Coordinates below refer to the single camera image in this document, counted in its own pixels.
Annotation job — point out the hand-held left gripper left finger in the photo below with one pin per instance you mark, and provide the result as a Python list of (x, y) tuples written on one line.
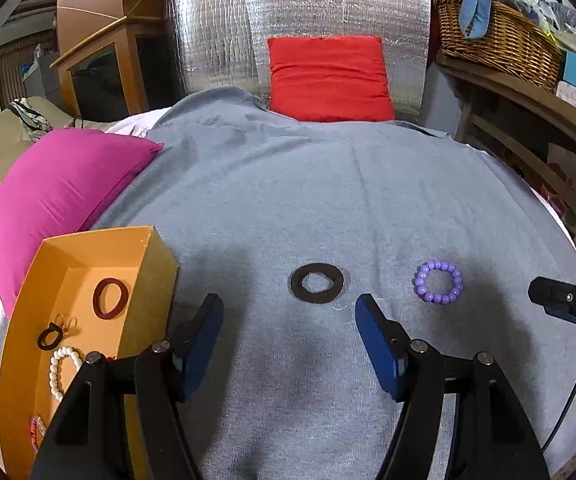
[(200, 345)]

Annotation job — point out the pink pillow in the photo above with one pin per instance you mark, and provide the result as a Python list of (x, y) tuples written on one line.
[(58, 185)]

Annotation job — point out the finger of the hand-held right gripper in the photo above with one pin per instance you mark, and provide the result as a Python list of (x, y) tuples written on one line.
[(562, 297)]

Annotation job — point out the wicker basket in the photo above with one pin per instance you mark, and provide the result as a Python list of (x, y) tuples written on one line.
[(497, 40)]

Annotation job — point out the thin hoop earring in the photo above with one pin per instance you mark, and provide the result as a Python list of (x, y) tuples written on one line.
[(70, 321)]

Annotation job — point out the orange cardboard box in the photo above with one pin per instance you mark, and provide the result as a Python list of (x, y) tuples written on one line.
[(83, 260)]

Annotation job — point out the wooden shelf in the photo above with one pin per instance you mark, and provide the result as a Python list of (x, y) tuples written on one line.
[(522, 105)]

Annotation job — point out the red pillow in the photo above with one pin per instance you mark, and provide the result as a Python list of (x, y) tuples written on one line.
[(328, 80)]

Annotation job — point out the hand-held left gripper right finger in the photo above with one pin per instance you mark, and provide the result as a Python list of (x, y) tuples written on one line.
[(375, 345)]

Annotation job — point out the grey cloth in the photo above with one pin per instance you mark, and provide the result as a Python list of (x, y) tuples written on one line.
[(293, 200)]

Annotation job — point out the black and white patterned cloth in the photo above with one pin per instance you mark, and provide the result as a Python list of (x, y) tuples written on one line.
[(28, 116)]

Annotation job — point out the blue cloth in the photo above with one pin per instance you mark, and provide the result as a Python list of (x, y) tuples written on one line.
[(477, 5)]

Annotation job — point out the silver foil sheet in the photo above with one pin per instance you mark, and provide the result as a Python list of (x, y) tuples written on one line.
[(208, 35)]

